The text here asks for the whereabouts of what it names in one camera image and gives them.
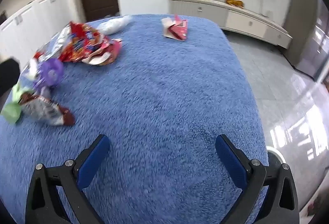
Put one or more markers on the red snack bag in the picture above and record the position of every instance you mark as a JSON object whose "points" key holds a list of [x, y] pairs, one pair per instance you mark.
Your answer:
{"points": [[82, 44]]}

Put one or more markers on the white television cabinet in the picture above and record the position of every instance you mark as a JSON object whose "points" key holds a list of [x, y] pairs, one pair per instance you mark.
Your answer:
{"points": [[231, 17]]}

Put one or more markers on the green wrapper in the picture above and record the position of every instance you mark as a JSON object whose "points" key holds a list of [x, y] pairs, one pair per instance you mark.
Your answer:
{"points": [[11, 110]]}

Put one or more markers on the purple wrapper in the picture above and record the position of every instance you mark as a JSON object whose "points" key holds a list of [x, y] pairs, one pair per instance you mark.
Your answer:
{"points": [[51, 72]]}

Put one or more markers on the grey wardrobe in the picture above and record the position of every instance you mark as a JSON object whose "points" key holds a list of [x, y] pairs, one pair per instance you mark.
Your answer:
{"points": [[303, 21]]}

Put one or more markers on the silver brown snack wrapper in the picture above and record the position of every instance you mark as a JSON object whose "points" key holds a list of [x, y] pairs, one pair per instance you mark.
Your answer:
{"points": [[46, 112]]}

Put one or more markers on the crushed clear plastic bottle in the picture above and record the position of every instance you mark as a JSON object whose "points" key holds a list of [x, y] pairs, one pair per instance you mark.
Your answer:
{"points": [[113, 24]]}

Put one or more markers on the golden tiger ornament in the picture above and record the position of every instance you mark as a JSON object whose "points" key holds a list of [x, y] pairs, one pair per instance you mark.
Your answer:
{"points": [[235, 2]]}

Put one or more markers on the white rimmed trash bin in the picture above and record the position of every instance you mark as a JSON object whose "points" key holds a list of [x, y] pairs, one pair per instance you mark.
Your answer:
{"points": [[276, 158]]}

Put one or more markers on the pink white wrapper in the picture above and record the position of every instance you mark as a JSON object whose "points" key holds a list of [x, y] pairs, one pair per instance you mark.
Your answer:
{"points": [[177, 30]]}

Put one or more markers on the blue fuzzy blanket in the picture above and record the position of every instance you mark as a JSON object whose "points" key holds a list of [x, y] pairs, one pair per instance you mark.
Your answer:
{"points": [[159, 85]]}

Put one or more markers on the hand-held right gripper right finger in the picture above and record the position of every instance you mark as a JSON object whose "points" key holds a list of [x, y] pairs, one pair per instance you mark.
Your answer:
{"points": [[228, 159]]}

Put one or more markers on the pink beige wrapper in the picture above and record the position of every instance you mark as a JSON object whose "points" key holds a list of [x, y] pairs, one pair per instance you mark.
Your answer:
{"points": [[110, 53]]}

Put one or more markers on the silver foil bag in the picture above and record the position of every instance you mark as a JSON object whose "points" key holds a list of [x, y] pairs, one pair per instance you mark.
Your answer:
{"points": [[55, 45]]}

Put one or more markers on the black bag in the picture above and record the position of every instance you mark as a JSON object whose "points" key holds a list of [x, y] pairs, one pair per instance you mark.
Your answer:
{"points": [[2, 17]]}

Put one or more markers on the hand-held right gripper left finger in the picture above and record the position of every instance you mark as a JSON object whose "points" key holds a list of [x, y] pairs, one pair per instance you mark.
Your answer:
{"points": [[93, 162]]}

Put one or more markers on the white low cabinets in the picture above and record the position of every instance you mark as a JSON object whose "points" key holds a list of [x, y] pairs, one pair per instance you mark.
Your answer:
{"points": [[33, 18]]}

